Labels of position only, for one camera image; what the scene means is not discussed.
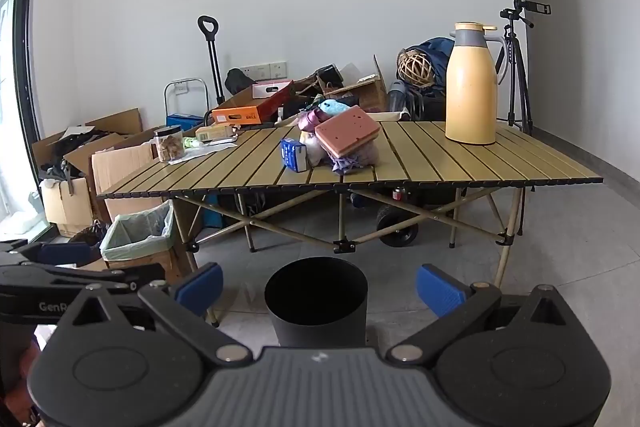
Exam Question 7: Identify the white paper sheet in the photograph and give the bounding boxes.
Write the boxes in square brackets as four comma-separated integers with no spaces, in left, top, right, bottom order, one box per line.
[167,138,240,166]

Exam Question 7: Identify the yellow thermos jug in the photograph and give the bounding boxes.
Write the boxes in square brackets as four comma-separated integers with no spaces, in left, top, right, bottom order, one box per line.
[444,22,507,146]

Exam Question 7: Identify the black door frame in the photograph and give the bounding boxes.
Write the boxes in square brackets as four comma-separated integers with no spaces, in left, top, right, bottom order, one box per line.
[11,0,57,244]

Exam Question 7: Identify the pink satin scrunchie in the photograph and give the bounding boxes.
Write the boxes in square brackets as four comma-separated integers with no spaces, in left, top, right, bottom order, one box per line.
[298,108,327,132]

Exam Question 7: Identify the brown printed cardboard box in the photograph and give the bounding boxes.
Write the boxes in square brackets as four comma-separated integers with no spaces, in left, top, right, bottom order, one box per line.
[324,54,390,112]

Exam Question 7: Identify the cardboard box green liner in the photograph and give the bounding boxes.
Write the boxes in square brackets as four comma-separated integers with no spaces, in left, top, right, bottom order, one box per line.
[100,199,190,289]

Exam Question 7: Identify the dark clothes pile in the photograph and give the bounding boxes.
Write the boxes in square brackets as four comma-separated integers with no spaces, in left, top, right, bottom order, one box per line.
[39,129,108,182]

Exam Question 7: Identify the orange cardboard box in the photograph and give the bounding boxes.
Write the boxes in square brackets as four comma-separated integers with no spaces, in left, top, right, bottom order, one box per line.
[211,80,295,126]

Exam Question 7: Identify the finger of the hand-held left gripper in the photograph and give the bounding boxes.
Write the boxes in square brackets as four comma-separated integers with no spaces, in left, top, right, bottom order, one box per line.
[0,263,167,295]
[0,239,103,266]

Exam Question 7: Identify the black wagon pull handle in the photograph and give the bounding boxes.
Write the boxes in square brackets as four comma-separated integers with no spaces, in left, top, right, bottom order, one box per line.
[196,15,227,108]

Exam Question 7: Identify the black camera tripod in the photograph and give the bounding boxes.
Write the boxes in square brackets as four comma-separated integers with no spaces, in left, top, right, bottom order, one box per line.
[496,0,553,136]

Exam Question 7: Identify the black pouch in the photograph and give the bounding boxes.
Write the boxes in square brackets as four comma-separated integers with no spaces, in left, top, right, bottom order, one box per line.
[315,64,344,88]

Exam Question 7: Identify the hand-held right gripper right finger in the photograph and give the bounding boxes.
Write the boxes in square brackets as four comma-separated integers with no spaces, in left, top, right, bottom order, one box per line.
[387,263,569,364]

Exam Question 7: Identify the light blue fluffy cloth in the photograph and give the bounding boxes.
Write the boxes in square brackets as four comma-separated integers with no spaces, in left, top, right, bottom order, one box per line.
[320,99,354,116]

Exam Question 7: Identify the olive slatted folding table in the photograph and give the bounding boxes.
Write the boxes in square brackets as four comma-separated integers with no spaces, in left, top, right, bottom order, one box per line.
[95,121,606,329]

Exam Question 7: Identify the snack jar black lid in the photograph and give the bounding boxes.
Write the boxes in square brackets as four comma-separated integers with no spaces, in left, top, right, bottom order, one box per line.
[153,126,185,164]

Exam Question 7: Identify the blue tissue packet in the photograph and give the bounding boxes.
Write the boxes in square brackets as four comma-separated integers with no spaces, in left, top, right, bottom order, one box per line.
[280,138,309,173]

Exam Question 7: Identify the woven rattan ball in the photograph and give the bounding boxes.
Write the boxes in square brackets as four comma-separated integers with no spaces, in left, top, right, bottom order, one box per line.
[397,48,434,86]

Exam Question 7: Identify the beige medicine box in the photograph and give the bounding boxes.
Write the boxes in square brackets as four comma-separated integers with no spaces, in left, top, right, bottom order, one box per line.
[195,125,237,142]

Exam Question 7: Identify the blue storage box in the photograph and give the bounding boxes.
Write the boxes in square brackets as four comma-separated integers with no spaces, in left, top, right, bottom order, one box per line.
[166,113,207,132]

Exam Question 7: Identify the purple fluffy cloth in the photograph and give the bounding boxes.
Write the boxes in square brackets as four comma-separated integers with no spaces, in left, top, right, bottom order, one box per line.
[327,141,382,174]

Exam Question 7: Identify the teal box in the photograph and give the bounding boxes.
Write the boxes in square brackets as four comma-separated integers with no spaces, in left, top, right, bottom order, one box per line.
[202,194,225,229]

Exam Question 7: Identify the blue fabric bag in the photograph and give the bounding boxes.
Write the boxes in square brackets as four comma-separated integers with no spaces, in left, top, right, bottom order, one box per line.
[406,38,453,94]

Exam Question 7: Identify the black suitcase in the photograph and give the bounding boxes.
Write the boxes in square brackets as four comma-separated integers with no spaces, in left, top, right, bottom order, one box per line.
[406,88,448,122]

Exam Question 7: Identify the large open cardboard box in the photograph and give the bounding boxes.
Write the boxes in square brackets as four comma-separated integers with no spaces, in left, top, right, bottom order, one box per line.
[31,108,147,180]

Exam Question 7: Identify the grey water bottle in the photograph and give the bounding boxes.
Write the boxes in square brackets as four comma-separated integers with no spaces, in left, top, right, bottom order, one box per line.
[389,81,407,112]

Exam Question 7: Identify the black backpack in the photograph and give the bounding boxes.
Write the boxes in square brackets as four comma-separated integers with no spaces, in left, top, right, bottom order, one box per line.
[225,68,257,96]

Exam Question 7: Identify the pink foam sponge block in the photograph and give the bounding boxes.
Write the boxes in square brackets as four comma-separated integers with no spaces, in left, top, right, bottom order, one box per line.
[315,105,382,158]

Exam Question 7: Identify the black cylindrical bin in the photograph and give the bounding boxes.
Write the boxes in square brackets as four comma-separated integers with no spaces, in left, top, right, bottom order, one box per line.
[264,257,369,349]

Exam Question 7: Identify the corrugated cardboard box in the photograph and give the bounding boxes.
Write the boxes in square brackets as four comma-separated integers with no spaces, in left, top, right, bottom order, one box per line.
[90,142,163,224]

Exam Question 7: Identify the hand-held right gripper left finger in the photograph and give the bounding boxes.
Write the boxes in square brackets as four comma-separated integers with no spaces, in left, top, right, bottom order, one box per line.
[70,263,253,364]

